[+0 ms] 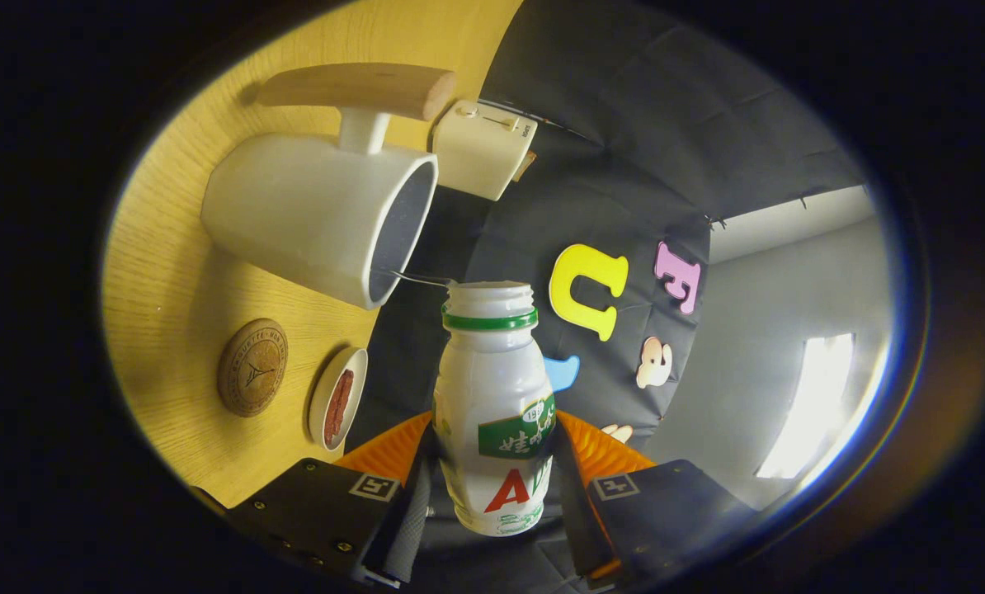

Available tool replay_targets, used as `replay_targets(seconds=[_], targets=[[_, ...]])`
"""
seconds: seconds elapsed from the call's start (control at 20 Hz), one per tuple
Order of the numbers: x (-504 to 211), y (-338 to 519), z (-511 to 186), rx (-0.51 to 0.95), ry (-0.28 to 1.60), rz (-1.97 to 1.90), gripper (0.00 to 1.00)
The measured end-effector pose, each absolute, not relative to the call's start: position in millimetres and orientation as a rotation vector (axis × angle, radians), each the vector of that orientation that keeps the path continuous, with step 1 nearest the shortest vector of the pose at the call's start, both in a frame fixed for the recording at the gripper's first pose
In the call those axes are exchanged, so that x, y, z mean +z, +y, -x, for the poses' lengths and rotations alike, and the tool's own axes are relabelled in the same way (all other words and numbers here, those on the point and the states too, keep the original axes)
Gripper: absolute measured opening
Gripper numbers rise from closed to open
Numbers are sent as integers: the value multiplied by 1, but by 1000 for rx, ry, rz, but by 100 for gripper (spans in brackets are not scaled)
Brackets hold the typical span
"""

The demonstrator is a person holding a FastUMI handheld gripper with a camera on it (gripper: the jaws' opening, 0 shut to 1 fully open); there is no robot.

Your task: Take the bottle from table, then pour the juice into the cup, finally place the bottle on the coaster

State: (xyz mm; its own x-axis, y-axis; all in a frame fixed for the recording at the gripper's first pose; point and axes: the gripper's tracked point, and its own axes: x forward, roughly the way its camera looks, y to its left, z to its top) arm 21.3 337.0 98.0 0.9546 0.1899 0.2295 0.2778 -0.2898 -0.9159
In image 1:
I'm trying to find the white round plate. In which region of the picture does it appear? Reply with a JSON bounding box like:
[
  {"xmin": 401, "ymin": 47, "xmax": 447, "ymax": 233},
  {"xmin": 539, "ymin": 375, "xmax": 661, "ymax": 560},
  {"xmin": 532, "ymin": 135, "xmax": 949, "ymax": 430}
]
[{"xmin": 308, "ymin": 346, "xmax": 370, "ymax": 452}]

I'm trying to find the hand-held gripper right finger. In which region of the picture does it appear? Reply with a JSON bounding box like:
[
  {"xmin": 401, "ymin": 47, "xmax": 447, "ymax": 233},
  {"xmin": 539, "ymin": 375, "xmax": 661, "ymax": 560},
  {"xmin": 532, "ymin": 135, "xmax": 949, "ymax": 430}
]
[{"xmin": 554, "ymin": 410, "xmax": 757, "ymax": 585}]

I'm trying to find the cream toaster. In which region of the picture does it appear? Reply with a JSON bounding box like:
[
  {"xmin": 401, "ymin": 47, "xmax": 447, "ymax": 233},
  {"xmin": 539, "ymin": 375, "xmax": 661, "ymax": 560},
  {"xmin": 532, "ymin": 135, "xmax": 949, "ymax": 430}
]
[{"xmin": 432, "ymin": 100, "xmax": 538, "ymax": 202}]

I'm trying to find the wooden table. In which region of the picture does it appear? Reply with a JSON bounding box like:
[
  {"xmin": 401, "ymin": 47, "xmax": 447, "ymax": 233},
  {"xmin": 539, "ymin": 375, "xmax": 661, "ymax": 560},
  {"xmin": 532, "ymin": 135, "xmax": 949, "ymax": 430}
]
[{"xmin": 101, "ymin": 0, "xmax": 526, "ymax": 508}]

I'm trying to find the red meat slice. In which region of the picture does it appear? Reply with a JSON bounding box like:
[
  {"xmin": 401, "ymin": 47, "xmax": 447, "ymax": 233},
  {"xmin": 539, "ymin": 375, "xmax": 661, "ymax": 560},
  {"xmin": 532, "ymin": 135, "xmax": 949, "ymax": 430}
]
[{"xmin": 323, "ymin": 369, "xmax": 355, "ymax": 449}]

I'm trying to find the white juice bottle green label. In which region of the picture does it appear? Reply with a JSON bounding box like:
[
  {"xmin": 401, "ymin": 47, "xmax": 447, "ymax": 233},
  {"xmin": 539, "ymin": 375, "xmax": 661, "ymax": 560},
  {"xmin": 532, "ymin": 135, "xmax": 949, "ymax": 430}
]
[{"xmin": 432, "ymin": 280, "xmax": 557, "ymax": 537}]

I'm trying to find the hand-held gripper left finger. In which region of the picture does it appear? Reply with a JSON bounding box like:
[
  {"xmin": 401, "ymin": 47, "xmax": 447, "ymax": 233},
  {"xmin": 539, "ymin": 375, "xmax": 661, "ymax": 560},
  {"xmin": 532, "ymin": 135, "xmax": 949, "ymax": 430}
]
[{"xmin": 227, "ymin": 411, "xmax": 434, "ymax": 588}]

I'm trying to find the white cup wooden handle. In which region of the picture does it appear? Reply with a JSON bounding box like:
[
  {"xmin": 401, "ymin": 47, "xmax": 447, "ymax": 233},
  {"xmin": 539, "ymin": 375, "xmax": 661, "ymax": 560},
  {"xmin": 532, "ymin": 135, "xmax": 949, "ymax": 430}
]
[{"xmin": 201, "ymin": 64, "xmax": 458, "ymax": 310}]

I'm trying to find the black backdrop cloth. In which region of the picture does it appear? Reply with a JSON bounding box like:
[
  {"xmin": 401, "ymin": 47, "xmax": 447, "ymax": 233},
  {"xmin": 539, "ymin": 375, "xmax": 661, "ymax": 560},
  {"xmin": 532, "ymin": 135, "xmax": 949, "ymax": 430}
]
[{"xmin": 344, "ymin": 0, "xmax": 869, "ymax": 594}]

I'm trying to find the round brown cork coaster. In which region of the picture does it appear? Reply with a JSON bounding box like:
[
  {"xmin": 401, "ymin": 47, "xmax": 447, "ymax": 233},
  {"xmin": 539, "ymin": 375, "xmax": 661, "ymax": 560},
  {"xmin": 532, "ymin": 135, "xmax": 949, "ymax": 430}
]
[{"xmin": 217, "ymin": 318, "xmax": 289, "ymax": 417}]

